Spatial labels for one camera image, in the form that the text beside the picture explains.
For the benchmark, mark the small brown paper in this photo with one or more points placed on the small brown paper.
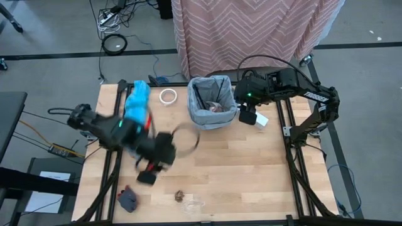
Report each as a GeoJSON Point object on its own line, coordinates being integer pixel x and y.
{"type": "Point", "coordinates": [179, 196]}

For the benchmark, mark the white power strip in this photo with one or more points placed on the white power strip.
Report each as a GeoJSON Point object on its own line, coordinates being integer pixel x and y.
{"type": "Point", "coordinates": [106, 19]}

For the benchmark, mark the dark grey desk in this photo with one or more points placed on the dark grey desk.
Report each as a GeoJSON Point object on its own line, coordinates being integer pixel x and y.
{"type": "Point", "coordinates": [11, 119]}

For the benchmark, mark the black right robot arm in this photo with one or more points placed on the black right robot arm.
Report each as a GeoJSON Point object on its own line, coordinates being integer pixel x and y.
{"type": "Point", "coordinates": [314, 97]}

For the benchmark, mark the rack caster wheel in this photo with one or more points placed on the rack caster wheel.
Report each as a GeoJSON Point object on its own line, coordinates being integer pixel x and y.
{"type": "Point", "coordinates": [306, 59]}

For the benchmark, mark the red plastic tag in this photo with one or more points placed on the red plastic tag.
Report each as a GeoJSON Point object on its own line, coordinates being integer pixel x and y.
{"type": "Point", "coordinates": [147, 121]}

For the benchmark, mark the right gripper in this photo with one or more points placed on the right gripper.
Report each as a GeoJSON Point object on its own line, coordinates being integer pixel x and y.
{"type": "Point", "coordinates": [248, 115]}

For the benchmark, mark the clear plastic bag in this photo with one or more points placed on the clear plastic bag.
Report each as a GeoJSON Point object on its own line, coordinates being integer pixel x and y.
{"type": "Point", "coordinates": [193, 205]}

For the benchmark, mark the black floor box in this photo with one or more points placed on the black floor box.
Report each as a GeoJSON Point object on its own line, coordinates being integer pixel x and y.
{"type": "Point", "coordinates": [165, 9]}

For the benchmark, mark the white wrapper with dark patch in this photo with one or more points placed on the white wrapper with dark patch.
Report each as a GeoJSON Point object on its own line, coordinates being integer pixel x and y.
{"type": "Point", "coordinates": [216, 107]}

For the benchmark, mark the dark floor board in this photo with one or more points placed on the dark floor board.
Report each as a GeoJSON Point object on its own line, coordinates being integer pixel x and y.
{"type": "Point", "coordinates": [41, 164]}

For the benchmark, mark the blue plastic bag roll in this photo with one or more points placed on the blue plastic bag roll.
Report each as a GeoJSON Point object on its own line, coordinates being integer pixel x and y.
{"type": "Point", "coordinates": [137, 100]}

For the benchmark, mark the grey frame bracket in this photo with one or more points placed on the grey frame bracket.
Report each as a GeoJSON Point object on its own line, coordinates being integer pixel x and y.
{"type": "Point", "coordinates": [286, 131]}

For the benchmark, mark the grey plastic trash bag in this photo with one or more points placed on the grey plastic trash bag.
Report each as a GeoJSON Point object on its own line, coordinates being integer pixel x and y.
{"type": "Point", "coordinates": [201, 119]}

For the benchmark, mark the white tape roll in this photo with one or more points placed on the white tape roll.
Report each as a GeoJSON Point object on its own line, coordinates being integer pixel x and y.
{"type": "Point", "coordinates": [160, 96]}

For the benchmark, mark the black chair leg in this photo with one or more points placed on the black chair leg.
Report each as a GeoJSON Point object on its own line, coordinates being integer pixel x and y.
{"type": "Point", "coordinates": [11, 19]}

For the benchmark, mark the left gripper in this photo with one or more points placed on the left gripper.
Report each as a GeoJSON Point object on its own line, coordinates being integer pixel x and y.
{"type": "Point", "coordinates": [165, 147]}

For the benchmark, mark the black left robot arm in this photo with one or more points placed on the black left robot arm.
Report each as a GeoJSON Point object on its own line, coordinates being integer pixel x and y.
{"type": "Point", "coordinates": [103, 128]}

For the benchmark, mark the black desk beam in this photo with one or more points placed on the black desk beam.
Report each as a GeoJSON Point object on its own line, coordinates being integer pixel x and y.
{"type": "Point", "coordinates": [31, 182]}

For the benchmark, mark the white paper sheet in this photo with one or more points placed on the white paper sheet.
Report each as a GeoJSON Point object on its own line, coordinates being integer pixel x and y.
{"type": "Point", "coordinates": [47, 191]}

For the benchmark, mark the pink chevron blanket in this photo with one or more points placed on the pink chevron blanket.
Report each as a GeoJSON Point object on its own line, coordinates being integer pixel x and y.
{"type": "Point", "coordinates": [251, 31]}

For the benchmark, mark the dark crumpled cloth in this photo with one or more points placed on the dark crumpled cloth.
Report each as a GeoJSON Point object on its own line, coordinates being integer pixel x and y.
{"type": "Point", "coordinates": [128, 199]}

